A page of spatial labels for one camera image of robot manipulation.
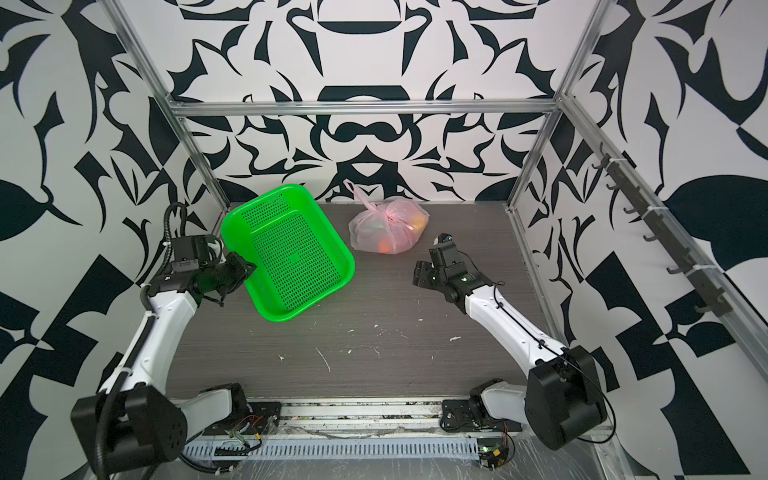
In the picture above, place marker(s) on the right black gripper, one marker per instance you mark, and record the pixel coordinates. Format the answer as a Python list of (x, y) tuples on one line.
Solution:
[(421, 272)]

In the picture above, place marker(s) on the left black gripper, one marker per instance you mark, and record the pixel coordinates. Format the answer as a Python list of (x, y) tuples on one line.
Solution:
[(243, 270)]

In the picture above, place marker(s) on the pink plastic bag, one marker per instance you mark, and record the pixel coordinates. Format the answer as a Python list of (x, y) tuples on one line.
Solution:
[(390, 227)]

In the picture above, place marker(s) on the green plastic perforated basket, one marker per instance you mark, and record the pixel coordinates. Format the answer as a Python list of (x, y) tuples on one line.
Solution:
[(300, 258)]

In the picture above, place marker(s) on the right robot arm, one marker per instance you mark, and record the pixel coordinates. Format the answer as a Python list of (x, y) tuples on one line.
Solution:
[(563, 399)]

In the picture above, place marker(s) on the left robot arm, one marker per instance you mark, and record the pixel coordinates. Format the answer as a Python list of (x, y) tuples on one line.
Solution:
[(130, 422)]

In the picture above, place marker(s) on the small green-lit circuit board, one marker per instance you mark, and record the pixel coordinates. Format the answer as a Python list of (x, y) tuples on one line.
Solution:
[(495, 453)]

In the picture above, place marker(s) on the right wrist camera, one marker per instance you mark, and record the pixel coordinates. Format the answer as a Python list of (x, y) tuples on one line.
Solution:
[(443, 238)]

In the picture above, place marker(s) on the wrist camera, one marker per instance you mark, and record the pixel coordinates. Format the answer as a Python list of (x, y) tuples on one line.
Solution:
[(194, 252), (443, 238)]

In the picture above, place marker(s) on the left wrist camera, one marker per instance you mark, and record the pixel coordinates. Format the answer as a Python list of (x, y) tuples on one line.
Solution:
[(194, 252)]

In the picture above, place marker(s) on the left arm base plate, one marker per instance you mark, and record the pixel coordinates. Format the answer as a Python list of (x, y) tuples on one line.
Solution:
[(260, 418)]

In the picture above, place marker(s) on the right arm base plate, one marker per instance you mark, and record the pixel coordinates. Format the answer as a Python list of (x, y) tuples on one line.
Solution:
[(463, 415)]

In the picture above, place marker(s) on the aluminium front rail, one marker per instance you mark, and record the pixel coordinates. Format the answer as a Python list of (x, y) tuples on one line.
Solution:
[(361, 418)]

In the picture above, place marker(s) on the white slotted cable duct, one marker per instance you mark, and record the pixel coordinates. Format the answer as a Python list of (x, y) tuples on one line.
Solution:
[(339, 449)]

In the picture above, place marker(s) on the black wall hook rack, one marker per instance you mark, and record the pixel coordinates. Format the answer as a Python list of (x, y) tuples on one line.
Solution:
[(667, 231)]

